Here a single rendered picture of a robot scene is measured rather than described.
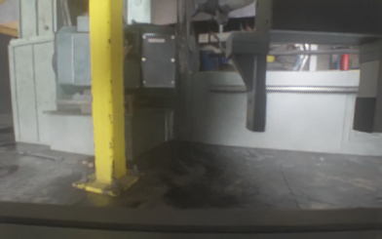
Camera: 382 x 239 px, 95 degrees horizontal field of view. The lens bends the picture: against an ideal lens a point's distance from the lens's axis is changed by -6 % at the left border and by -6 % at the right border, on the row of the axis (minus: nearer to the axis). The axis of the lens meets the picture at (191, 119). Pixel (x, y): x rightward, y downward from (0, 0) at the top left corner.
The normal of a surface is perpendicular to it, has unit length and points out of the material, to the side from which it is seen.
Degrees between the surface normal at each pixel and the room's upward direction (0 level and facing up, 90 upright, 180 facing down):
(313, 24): 90
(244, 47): 90
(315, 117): 90
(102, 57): 90
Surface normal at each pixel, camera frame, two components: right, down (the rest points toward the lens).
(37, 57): -0.27, 0.11
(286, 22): -0.01, 0.12
